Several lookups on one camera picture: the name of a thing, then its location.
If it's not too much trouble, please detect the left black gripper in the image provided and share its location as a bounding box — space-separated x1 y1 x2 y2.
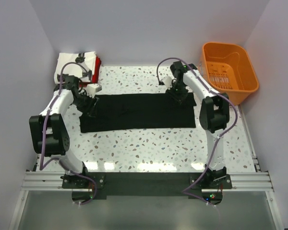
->
72 92 99 117

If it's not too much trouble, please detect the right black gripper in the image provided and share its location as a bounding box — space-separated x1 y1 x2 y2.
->
166 81 189 106

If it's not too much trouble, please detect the black t shirt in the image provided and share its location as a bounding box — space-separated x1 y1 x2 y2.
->
79 93 196 133

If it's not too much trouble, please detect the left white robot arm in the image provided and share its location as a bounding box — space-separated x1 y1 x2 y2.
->
29 75 99 189

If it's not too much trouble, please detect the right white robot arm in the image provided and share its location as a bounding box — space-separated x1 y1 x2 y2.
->
163 58 229 189

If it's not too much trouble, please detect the folded white printed t shirt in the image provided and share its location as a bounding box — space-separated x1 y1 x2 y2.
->
54 51 97 84

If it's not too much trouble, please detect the folded red t shirt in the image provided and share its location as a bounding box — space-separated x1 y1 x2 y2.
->
57 56 103 89

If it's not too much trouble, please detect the orange plastic basket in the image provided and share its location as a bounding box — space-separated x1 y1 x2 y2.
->
198 42 259 105

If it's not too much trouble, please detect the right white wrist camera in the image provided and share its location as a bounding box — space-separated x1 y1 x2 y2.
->
159 76 174 88

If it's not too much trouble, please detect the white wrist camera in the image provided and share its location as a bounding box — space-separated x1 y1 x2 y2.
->
86 83 102 95
159 76 174 88

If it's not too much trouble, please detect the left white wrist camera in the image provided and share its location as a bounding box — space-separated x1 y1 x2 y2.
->
86 83 102 95

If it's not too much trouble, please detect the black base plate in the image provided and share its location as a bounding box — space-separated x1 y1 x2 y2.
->
60 172 233 201

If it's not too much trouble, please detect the aluminium rail frame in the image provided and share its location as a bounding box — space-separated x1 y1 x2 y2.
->
9 105 286 230

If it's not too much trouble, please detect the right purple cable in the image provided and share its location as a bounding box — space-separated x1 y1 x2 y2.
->
156 57 238 204

